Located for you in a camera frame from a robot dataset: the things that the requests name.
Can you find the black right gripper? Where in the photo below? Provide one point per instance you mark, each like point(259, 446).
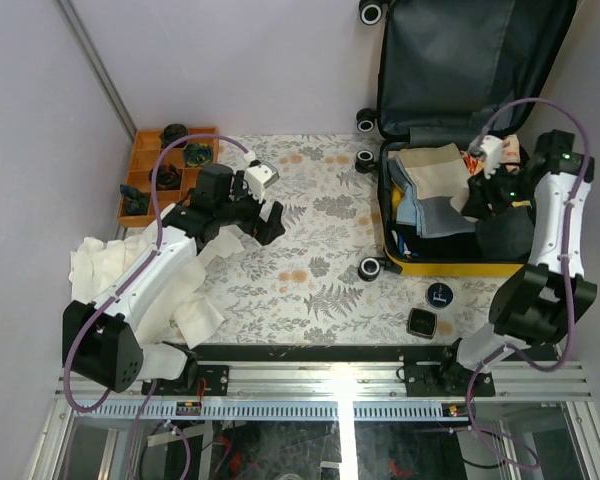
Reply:
point(481, 193)

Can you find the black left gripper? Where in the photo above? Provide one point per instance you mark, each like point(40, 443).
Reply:
point(263, 230)

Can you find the dark grey cloth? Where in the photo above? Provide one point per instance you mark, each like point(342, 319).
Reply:
point(506, 237)

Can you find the orange floral fabric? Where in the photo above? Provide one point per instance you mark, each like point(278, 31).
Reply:
point(511, 160)

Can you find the beige grey garment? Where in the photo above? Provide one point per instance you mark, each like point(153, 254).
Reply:
point(435, 184)

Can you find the black graphic t-shirt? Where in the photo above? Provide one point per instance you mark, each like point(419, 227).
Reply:
point(407, 244)

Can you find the yellow suitcase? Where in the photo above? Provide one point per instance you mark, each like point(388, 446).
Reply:
point(449, 69)

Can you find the yellow garment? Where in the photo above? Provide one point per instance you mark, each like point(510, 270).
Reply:
point(397, 195)

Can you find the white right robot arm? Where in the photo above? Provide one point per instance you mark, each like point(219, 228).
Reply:
point(541, 303)

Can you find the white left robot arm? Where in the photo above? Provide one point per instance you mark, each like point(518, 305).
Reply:
point(99, 337)

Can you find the blue green rolled sock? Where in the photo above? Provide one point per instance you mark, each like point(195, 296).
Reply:
point(197, 155)

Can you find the black rolled sock middle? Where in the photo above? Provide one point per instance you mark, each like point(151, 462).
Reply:
point(167, 178)

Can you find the black rolled sock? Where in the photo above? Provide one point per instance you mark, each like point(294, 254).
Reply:
point(167, 178)
point(173, 133)

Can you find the black rolled sock top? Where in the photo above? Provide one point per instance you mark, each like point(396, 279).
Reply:
point(173, 133)

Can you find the dark green rolled sock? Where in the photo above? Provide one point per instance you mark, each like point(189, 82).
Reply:
point(134, 202)

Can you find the wooden compartment organizer tray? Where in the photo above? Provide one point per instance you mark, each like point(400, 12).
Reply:
point(146, 149)

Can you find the round black tin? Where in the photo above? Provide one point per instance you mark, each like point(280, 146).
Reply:
point(439, 295)

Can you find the white crumpled towel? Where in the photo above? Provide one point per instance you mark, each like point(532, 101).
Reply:
point(155, 279)

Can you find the black square compact case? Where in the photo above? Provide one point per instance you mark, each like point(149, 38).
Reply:
point(422, 323)

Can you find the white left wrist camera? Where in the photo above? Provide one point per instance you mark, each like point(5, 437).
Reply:
point(259, 176)

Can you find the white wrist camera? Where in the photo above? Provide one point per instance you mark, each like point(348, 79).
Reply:
point(490, 149)
point(259, 176)

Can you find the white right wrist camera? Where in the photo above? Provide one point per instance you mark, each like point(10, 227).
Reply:
point(490, 149)

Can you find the aluminium mounting rail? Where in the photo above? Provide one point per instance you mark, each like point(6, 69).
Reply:
point(511, 381)

